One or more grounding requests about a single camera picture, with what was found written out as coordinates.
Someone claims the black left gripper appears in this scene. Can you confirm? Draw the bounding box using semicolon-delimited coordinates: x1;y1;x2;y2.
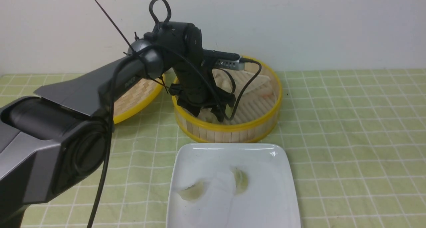
169;62;236;123

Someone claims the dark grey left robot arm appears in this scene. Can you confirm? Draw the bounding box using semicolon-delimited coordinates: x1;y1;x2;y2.
0;21;241;228

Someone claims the white square plate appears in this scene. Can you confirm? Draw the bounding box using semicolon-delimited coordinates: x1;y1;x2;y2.
166;143;302;228

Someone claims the pale green dumpling upright plate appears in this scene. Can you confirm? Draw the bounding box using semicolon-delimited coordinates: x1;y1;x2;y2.
231;167;249;196

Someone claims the pale green dumpling left plate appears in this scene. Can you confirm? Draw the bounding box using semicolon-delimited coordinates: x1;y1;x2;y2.
177;180;207;202

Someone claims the white steamer liner paper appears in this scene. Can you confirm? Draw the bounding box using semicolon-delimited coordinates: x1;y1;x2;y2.
213;69;277;125

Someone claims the yellow rimmed bamboo steamer basket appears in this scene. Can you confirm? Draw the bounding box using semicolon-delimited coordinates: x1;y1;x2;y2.
172;61;283;143

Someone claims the pink white dumpling right steamer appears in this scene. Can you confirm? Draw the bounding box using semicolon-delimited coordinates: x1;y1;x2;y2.
255;87;275;97

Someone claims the yellow rimmed bamboo steamer lid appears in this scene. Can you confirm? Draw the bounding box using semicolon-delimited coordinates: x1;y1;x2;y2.
113;76;164;124

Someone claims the black zip tie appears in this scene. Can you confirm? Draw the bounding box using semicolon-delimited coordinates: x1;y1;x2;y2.
94;0;136;55

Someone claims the green checkered tablecloth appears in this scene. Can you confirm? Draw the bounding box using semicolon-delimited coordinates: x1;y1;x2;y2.
0;69;426;228

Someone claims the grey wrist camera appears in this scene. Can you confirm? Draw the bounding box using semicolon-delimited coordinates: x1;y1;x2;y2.
203;49;245;71

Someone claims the black cable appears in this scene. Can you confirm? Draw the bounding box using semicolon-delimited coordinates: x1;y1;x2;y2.
87;43;262;228

